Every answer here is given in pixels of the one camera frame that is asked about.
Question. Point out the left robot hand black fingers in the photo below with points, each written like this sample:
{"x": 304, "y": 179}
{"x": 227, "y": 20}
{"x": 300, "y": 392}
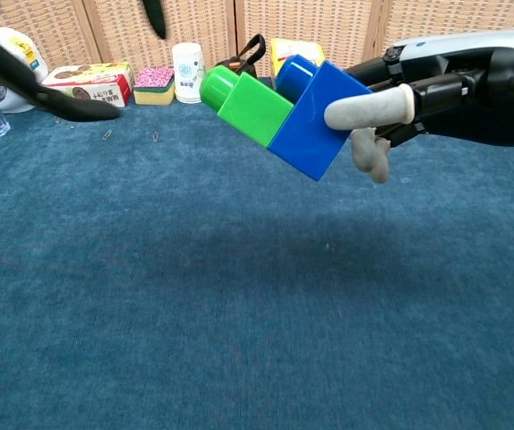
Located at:
{"x": 15, "y": 67}

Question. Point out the blue table cloth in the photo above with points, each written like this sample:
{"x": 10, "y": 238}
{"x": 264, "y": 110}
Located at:
{"x": 194, "y": 291}

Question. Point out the white paper cup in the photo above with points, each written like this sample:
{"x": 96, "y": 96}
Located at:
{"x": 187, "y": 71}

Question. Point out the chocolate cookie box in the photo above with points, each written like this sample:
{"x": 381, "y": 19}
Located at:
{"x": 91, "y": 83}

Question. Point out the woven folding screen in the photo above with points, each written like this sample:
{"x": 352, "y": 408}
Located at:
{"x": 105, "y": 31}

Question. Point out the yellow Lipo box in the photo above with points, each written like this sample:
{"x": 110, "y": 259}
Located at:
{"x": 299, "y": 49}

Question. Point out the yellow sponge pink patterned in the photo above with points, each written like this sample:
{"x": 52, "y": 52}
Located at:
{"x": 154, "y": 87}

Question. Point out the green toy brick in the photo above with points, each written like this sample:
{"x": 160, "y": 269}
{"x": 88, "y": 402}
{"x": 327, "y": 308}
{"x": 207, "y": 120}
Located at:
{"x": 252, "y": 109}

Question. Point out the white plastic jug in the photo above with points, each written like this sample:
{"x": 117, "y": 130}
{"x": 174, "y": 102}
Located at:
{"x": 19, "y": 49}

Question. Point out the blue toy brick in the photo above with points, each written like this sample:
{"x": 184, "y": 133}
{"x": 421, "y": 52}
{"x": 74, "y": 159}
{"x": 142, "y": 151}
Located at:
{"x": 315, "y": 130}

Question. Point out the right robot hand grey fingertips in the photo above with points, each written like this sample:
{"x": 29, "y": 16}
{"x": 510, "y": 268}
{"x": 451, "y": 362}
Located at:
{"x": 485, "y": 89}

